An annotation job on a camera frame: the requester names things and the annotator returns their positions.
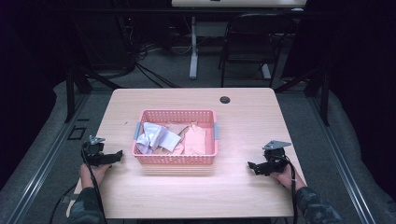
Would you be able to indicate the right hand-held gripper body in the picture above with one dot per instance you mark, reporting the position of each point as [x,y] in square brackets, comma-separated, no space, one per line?
[275,158]

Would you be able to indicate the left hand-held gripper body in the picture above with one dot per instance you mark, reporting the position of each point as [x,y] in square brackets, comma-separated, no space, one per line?
[95,155]

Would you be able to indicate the person's left hand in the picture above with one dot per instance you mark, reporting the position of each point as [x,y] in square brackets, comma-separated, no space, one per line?
[97,175]

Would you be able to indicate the person's right hand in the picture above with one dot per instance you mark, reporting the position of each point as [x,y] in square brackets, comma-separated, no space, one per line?
[285,179]

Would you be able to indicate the white crumpled cloth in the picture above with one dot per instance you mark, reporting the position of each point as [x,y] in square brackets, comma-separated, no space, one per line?
[155,137]

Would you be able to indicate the pink plastic basket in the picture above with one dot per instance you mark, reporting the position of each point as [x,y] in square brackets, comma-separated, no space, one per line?
[174,159]

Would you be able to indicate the pink cloth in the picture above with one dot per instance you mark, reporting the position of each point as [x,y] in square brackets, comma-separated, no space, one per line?
[195,141]

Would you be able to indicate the beige cloth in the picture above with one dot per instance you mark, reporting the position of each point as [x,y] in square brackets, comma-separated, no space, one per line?
[177,128]

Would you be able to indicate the black folding chair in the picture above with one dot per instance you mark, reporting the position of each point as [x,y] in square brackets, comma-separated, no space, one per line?
[253,34]

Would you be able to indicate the white background desk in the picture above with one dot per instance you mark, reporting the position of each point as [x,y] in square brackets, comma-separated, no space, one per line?
[193,46]

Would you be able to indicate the black floor socket frame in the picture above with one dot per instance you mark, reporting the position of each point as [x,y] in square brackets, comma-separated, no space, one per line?
[76,133]

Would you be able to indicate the aluminium floor rail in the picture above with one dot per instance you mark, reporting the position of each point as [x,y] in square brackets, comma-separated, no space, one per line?
[342,168]
[46,161]

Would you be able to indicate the black metal frame stand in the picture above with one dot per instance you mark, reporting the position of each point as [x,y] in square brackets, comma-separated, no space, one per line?
[77,87]
[320,90]

